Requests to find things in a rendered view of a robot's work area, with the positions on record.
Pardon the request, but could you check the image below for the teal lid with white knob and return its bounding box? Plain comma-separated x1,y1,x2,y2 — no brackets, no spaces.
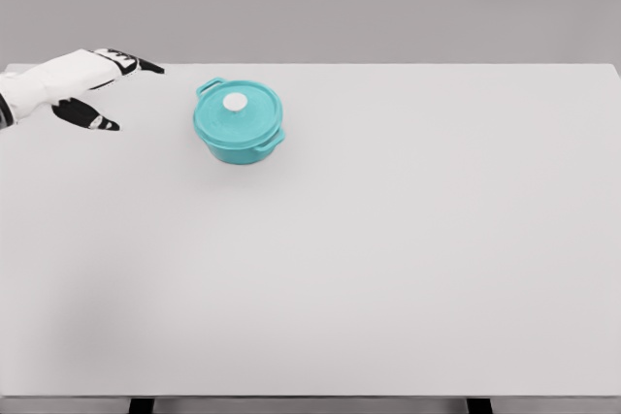
193,80,284,148

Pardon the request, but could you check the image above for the teal pot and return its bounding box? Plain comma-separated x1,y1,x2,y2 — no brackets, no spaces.
193,77,286,165

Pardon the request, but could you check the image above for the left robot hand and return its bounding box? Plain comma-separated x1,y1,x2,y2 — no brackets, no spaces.
37,48,166,133

